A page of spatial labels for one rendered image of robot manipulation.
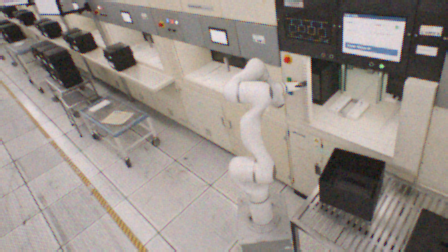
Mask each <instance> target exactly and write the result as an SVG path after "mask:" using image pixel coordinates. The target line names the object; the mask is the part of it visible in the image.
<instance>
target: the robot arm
mask: <svg viewBox="0 0 448 252"><path fill-rule="evenodd" d="M297 84H298V85H297ZM299 84H301V85H299ZM305 86H308V84H307V81H303V82H302V83H299V82H296V81H292V82H288V83H283V82H278V83H274V81H273V79H272V78H271V75H270V73H269V72H268V69H267V68H266V66H265V64H264V63H263V62H262V60H259V59H257V58H253V59H251V60H250V61H249V62H248V63H247V66H245V68H244V69H243V70H242V71H241V72H239V73H238V74H237V75H234V76H233V77H232V78H230V79H229V81H227V82H226V84H225V85H224V87H223V96H224V98H225V99H226V100H227V101H229V102H234V103H250V104H251V105H252V108H251V109H250V111H247V113H246V114H244V116H243V117H241V121H240V132H241V141H242V142H243V144H244V147H246V148H247V150H249V151H250V153H253V156H254V157H247V156H238V157H234V158H233V159H232V160H231V161H230V163H229V167H228V169H229V176H230V178H231V179H232V181H233V182H234V183H235V185H237V186H238V187H239V188H241V189H242V190H243V191H245V192H246V194H247V200H248V204H249V208H248V209H247V212H246V215H245V219H246V222H247V226H249V227H250V228H251V230H254V231H255V232H257V233H266V232H269V231H270V230H273V229H274V228H275V227H276V226H277V225H278V222H279V220H280V213H279V210H278V207H277V206H276V205H275V204H273V203H272V201H271V197H270V192H269V185H268V184H270V183H272V182H273V181H274V180H275V177H276V174H277V169H276V166H275V162H274V160H273V159H272V157H271V155H270V154H269V153H268V150H267V149H266V148H265V144H264V142H263V140H262V126H261V119H262V114H263V113H264V111H265V109H266V108H268V106H269V105H270V104H271V105H272V106H273V107H274V108H282V107H283V105H284V103H285V100H284V98H283V95H285V94H286V93H287V92H292V91H295V90H299V89H300V88H299V87H305Z"/></svg>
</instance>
